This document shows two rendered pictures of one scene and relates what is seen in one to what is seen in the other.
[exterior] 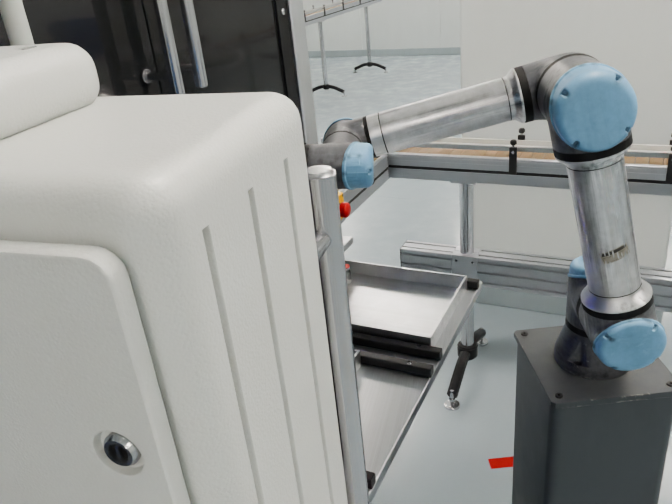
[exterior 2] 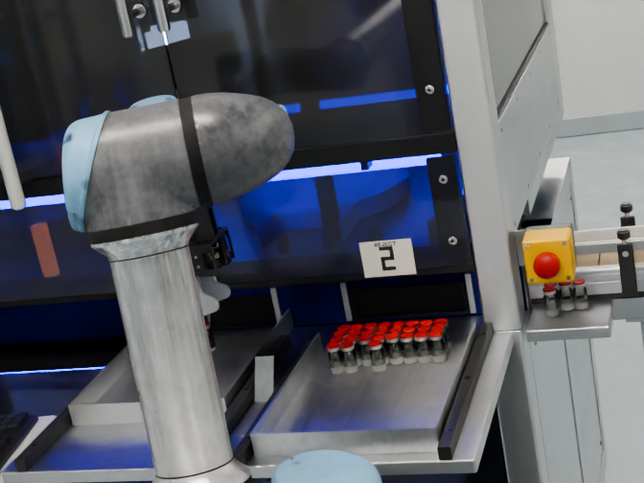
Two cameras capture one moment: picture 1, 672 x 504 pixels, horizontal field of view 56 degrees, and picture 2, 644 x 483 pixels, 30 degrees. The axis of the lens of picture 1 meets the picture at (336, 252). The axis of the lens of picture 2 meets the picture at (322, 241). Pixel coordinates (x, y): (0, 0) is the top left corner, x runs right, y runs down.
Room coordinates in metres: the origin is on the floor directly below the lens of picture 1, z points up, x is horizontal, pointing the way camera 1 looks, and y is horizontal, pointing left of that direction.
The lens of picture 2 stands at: (0.93, -1.66, 1.64)
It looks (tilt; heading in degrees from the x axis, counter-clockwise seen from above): 17 degrees down; 80
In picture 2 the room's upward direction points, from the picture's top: 11 degrees counter-clockwise
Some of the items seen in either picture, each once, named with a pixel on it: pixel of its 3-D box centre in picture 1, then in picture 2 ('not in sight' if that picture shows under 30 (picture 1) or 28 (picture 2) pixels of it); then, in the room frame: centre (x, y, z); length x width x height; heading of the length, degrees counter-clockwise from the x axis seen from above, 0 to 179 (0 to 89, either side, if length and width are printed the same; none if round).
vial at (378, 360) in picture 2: not in sight; (377, 356); (1.26, 0.00, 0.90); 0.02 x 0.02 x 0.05
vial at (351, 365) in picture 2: not in sight; (349, 357); (1.22, 0.03, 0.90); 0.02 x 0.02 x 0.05
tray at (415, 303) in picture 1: (376, 299); (372, 385); (1.23, -0.08, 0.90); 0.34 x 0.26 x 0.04; 61
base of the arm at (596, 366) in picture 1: (594, 337); not in sight; (1.08, -0.51, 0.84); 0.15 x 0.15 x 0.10
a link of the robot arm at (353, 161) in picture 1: (340, 163); not in sight; (1.02, -0.02, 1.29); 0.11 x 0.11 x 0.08; 83
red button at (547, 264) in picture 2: (342, 209); (546, 264); (1.54, -0.03, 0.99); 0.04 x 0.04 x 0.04; 62
